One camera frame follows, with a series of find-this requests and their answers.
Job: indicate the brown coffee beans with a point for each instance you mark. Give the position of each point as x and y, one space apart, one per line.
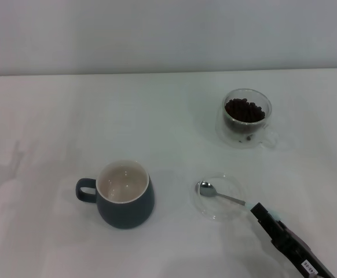
243 111

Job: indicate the clear double-wall glass cup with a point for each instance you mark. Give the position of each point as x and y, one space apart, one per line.
243 145

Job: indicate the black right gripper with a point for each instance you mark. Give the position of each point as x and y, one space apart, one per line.
297 256

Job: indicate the dark blue ceramic mug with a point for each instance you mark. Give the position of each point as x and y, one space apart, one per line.
128 214

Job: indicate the clear glass saucer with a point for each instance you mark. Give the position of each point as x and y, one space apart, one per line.
220 212

